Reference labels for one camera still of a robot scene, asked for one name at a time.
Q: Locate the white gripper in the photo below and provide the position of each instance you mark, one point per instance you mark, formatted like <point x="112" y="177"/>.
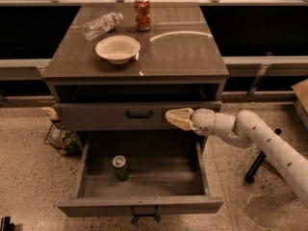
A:
<point x="203" y="121"/>

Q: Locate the green soda can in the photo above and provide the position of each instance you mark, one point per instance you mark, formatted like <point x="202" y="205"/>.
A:
<point x="121" y="167"/>

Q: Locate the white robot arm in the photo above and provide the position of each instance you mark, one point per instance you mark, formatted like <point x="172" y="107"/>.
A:
<point x="242" y="130"/>

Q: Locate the grey upper drawer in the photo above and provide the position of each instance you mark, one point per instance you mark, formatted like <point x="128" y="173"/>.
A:
<point x="123" y="116"/>

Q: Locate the open grey lower drawer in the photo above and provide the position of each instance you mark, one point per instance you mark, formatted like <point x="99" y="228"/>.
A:
<point x="166" y="176"/>

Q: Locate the grey drawer cabinet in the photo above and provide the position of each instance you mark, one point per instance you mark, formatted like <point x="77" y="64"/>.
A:
<point x="178" y="61"/>

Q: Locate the orange soda can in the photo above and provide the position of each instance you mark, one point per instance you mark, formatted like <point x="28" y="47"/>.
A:
<point x="142" y="10"/>

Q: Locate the black chair base leg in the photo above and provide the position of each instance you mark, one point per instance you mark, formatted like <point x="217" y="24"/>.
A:
<point x="249" y="177"/>

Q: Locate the white paper bowl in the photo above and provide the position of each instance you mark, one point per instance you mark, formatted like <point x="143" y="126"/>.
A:
<point x="117" y="49"/>

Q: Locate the clear plastic water bottle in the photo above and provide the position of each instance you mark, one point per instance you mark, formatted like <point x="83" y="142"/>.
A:
<point x="101" y="25"/>

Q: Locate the black object bottom left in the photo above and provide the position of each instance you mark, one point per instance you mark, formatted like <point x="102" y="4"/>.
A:
<point x="6" y="224"/>

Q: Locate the wire basket with items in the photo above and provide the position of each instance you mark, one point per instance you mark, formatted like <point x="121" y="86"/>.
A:
<point x="61" y="139"/>

